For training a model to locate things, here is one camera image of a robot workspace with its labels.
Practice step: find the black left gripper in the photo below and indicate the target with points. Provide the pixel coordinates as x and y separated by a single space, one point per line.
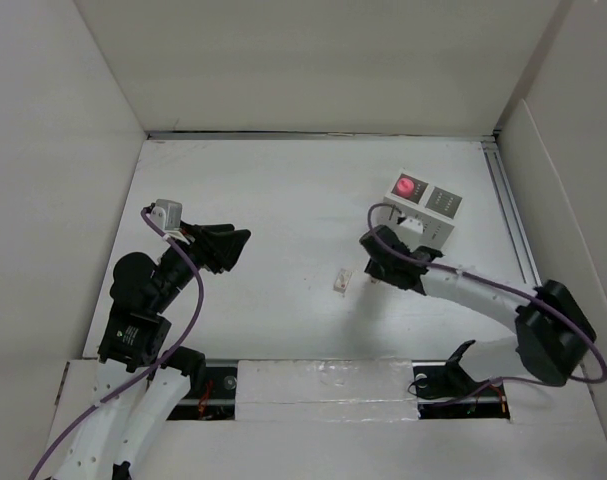
216 244

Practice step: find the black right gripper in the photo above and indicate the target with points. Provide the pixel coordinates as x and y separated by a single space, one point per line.
374 272

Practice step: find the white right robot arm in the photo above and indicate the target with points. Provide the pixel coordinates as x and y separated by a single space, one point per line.
550 334

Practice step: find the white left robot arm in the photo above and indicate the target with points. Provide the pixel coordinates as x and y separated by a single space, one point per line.
139 381

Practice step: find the white slotted desk organizer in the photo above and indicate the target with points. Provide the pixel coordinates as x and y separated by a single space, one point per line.
436 207

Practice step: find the white eraser box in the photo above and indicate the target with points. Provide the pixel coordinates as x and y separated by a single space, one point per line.
342 280

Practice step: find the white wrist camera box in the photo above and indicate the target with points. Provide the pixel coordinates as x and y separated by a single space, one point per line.
410 224

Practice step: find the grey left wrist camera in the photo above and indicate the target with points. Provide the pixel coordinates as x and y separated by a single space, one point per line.
166 216

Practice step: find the black right base bracket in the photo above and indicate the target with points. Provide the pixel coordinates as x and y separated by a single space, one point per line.
439 379

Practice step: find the aluminium rail right edge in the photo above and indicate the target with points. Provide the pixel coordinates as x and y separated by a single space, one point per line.
510 211

